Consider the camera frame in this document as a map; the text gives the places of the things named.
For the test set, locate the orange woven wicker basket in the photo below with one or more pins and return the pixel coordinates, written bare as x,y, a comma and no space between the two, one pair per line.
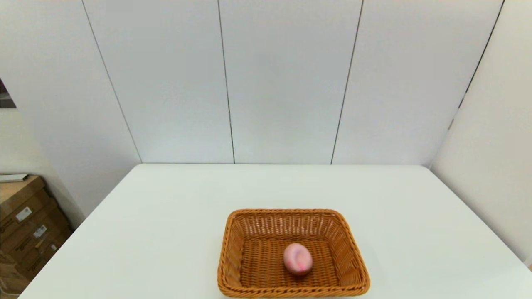
257,261

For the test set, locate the pink peach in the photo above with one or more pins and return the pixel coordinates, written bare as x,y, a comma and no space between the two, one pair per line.
297,258

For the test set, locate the brown cardboard box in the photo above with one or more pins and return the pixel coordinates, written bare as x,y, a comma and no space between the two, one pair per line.
16,193
41,253
29,224

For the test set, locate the flat white board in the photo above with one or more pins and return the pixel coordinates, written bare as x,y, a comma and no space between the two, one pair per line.
12,177

